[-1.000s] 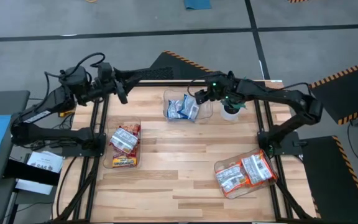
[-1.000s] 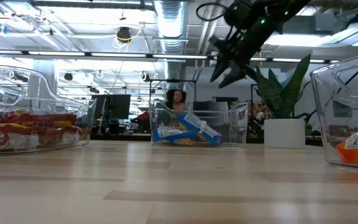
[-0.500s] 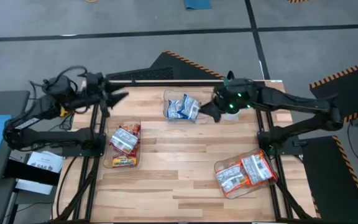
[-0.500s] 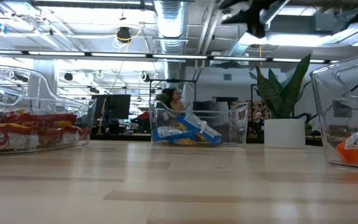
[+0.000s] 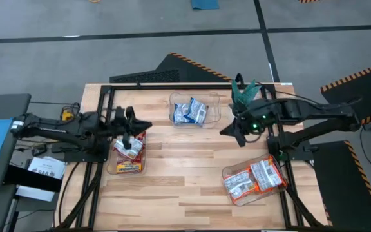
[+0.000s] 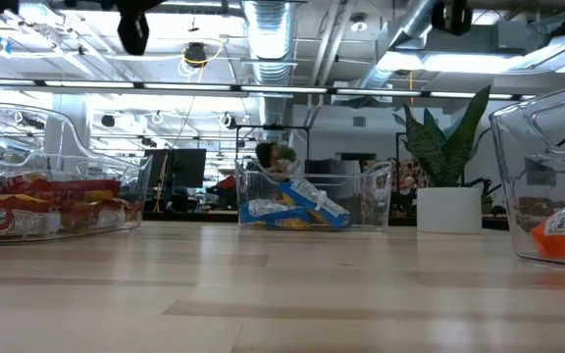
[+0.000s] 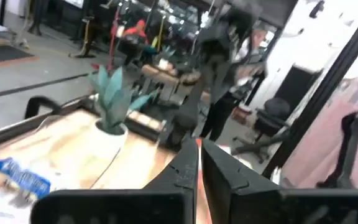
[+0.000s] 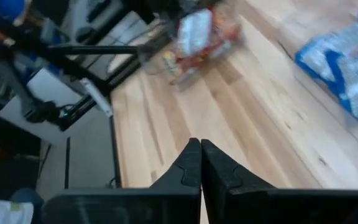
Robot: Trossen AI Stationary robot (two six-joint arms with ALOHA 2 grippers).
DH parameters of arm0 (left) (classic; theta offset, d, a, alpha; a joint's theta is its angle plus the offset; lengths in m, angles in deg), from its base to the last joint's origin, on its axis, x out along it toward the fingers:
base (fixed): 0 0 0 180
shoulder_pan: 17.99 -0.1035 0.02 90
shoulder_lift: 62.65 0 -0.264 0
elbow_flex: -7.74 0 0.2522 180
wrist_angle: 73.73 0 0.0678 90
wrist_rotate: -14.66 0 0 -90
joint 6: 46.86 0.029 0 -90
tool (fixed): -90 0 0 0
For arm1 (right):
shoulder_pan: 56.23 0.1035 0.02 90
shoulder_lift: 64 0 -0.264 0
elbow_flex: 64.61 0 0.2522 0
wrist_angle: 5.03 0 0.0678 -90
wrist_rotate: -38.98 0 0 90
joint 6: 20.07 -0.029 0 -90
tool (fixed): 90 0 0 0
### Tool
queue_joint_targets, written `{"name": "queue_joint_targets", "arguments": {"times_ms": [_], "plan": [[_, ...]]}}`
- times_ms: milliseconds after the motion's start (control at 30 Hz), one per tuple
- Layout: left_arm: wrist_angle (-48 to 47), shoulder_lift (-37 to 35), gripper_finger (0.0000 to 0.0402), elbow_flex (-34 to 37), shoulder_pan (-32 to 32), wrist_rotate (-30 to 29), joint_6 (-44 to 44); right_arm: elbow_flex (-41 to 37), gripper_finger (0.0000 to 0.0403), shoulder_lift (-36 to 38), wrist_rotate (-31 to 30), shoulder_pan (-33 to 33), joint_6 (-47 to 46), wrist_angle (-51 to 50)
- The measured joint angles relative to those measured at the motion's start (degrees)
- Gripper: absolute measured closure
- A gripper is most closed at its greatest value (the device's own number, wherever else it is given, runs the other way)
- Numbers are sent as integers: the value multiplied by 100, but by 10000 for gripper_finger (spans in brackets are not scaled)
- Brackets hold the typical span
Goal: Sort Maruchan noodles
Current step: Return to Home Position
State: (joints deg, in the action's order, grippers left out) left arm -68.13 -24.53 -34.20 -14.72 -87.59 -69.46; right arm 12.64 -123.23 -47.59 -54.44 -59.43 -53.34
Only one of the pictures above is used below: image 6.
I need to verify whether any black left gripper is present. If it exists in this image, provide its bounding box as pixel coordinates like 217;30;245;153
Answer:
114;0;167;57

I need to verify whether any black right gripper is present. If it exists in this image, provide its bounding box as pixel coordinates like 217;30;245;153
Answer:
430;0;475;37

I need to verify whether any red Maruchan ramen pack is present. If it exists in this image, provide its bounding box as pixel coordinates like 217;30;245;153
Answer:
0;194;145;237
0;165;123;203

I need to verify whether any blue Maruchan ramen pack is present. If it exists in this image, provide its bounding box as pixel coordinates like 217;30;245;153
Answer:
239;197;314;230
278;178;352;229

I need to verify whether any orange Maruchan ramen pack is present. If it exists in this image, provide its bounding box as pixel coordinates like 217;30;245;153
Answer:
530;190;565;267

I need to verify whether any green snake plant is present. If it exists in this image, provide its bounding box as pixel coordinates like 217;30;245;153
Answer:
391;84;492;189

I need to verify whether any overhead light bar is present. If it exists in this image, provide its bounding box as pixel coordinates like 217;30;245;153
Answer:
0;76;539;101

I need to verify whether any black computer monitor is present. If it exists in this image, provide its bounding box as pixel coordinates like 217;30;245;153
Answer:
143;147;208;189

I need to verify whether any clear plastic bin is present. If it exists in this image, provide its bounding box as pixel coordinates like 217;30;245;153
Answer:
488;76;565;271
0;101;154;245
233;157;394;232

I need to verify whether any person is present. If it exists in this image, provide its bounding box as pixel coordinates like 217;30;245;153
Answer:
254;141;299;176

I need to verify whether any white round plant pot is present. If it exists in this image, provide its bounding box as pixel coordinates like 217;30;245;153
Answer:
415;185;484;235

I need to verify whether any silver ventilation duct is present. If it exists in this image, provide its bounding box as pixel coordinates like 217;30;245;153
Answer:
358;0;441;90
240;0;297;129

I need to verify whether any yellow hanging cable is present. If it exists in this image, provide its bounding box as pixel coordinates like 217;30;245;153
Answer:
153;42;227;213

